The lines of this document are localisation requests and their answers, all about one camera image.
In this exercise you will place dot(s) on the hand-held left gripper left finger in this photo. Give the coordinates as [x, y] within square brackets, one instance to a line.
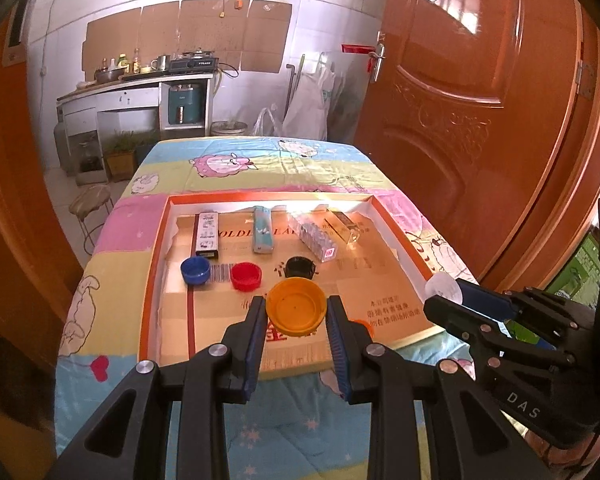
[254, 345]

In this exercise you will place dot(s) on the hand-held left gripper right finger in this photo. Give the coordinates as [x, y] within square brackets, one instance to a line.
[337, 350]

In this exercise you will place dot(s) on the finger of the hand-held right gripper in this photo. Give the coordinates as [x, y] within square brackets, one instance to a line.
[460, 320]
[485, 302]

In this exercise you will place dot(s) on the white plastic cap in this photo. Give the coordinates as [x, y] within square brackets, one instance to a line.
[442, 287]

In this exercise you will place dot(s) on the orange plastic bowl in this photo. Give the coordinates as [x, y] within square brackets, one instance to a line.
[295, 310]

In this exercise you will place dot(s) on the red plastic cap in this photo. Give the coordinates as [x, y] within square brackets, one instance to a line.
[245, 276]

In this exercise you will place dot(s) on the orange-rimmed cardboard tray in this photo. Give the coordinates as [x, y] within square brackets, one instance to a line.
[365, 280]

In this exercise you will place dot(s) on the black plastic cap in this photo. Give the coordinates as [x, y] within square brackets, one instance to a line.
[299, 266]

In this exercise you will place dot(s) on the blue plastic cap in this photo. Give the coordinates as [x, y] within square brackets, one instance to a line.
[195, 270]

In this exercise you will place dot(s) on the teal slim box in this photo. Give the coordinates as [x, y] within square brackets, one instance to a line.
[262, 230]

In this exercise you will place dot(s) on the gold lipstick case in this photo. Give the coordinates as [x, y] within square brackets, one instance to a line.
[344, 224]

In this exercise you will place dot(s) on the green carton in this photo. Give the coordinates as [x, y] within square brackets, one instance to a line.
[582, 260]

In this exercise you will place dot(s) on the clear box with pink label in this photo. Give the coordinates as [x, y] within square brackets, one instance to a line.
[315, 237]

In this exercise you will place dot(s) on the black and white slim box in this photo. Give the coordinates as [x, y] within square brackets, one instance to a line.
[207, 232]

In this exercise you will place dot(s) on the wooden door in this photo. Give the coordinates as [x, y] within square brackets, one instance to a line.
[455, 135]

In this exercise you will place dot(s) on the round metal stool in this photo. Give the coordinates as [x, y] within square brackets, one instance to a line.
[92, 200]

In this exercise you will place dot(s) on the wooden planter with grass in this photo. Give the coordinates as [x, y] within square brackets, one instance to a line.
[122, 157]

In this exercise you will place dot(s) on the white hanging plastic bag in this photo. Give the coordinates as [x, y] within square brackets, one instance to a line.
[310, 105]

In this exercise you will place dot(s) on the teal air fryer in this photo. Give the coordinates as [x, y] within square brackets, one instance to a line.
[185, 105]

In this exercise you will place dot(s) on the grey kitchen counter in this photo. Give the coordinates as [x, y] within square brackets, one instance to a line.
[130, 102]

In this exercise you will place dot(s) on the red paper strip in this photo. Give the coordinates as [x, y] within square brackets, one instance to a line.
[357, 48]

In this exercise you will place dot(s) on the black gas stove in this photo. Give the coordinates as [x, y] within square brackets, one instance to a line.
[195, 62]

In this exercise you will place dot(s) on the wooden latch-side door jamb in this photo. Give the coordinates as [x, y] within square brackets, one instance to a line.
[10, 185]

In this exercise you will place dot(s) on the steel mug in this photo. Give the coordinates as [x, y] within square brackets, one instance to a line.
[161, 62]

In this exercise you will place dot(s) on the metal wok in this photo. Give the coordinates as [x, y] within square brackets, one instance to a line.
[109, 74]

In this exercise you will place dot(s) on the brown sauce bottle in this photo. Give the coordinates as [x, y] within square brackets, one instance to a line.
[136, 60]

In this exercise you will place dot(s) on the yellow-green bottle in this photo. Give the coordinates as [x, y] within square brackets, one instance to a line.
[123, 62]

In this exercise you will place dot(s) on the cardboard wall covering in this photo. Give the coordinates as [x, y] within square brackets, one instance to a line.
[190, 30]

